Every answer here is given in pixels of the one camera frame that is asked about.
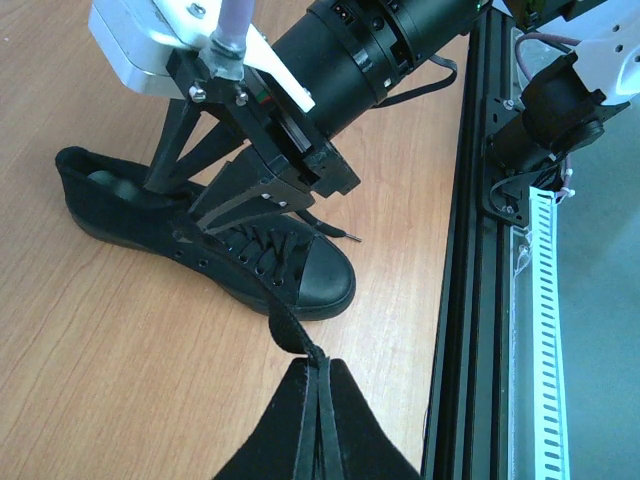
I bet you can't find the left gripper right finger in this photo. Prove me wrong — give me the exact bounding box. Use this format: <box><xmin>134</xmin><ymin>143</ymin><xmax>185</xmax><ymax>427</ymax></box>
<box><xmin>317</xmin><ymin>359</ymin><xmax>420</xmax><ymax>479</ymax></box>

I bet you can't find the white slotted cable duct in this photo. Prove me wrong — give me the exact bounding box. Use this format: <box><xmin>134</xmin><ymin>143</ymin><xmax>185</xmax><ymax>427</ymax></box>
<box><xmin>507</xmin><ymin>187</ymin><xmax>571</xmax><ymax>479</ymax></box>

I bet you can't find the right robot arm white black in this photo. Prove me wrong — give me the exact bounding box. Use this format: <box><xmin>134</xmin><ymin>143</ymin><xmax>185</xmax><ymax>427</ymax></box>
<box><xmin>144</xmin><ymin>1</ymin><xmax>639</xmax><ymax>232</ymax></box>

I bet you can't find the grey metal base plate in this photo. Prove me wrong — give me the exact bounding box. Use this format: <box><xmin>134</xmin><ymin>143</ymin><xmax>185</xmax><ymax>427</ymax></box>
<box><xmin>507</xmin><ymin>19</ymin><xmax>640</xmax><ymax>480</ymax></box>

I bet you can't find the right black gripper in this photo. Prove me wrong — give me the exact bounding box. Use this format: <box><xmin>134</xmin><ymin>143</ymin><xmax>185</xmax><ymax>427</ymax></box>
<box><xmin>144</xmin><ymin>49</ymin><xmax>362</xmax><ymax>235</ymax></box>

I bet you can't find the black aluminium frame rail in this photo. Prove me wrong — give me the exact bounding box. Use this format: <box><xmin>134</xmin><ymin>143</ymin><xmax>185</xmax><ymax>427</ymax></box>
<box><xmin>421</xmin><ymin>8</ymin><xmax>514</xmax><ymax>479</ymax></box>

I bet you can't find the black sneaker with laces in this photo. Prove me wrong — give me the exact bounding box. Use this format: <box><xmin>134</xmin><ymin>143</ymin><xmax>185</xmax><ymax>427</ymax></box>
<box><xmin>53</xmin><ymin>145</ymin><xmax>363</xmax><ymax>366</ymax></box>

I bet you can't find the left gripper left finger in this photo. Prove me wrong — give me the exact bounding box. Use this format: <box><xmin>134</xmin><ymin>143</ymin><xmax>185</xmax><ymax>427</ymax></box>
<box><xmin>214</xmin><ymin>358</ymin><xmax>309</xmax><ymax>479</ymax></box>

